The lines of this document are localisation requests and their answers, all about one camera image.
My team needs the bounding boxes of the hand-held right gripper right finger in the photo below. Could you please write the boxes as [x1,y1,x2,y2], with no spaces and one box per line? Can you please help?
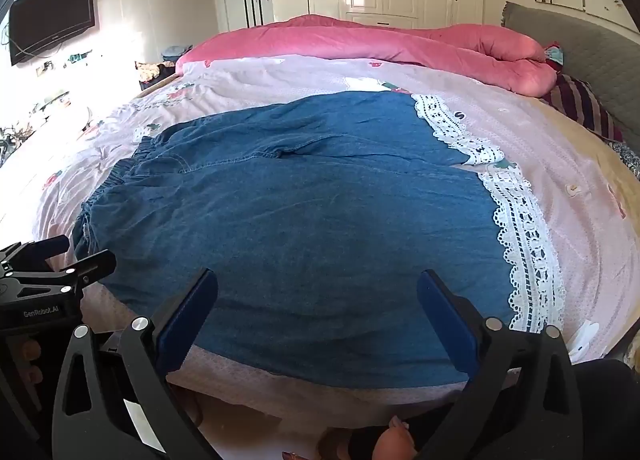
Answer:
[417,269,586,460]

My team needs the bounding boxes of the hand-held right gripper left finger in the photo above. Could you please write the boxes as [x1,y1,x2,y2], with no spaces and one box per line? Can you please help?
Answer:
[52,267,221,460]

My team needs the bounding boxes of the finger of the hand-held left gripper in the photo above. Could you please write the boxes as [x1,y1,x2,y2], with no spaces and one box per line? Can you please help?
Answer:
[20,234,71,263]
[52,249,117,291]

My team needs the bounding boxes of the blue denim pants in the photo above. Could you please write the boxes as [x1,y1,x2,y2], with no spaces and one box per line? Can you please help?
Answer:
[71,89,567,390]

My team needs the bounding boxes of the person's left hand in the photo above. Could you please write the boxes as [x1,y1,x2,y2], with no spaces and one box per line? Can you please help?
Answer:
[19,339,46,385]

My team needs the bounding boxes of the person's foot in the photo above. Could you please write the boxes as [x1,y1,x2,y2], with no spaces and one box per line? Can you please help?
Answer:
[320,415,418,460]

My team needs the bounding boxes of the pink printed blanket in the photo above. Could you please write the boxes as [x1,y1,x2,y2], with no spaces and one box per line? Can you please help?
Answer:
[0,54,632,436]

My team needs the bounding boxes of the crochet flower cushion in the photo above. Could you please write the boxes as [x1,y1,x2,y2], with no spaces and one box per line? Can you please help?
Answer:
[135,60,176,88]

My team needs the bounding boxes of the black flat television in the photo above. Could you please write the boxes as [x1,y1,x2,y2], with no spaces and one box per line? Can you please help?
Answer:
[8,0,97,67]

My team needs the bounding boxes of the dark striped pillow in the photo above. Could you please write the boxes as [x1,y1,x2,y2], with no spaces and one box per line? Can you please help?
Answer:
[539,73,625,143]

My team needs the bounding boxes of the teal and red knitted cloth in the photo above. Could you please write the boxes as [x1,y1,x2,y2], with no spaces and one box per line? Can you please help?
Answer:
[544,42,565,72]

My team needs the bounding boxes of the pink quilt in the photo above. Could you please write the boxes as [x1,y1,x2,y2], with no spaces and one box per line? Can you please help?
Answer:
[175,14,558,97]

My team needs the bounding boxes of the grey padded headboard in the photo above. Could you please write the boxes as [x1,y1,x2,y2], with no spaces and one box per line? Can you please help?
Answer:
[500,1,640,141]

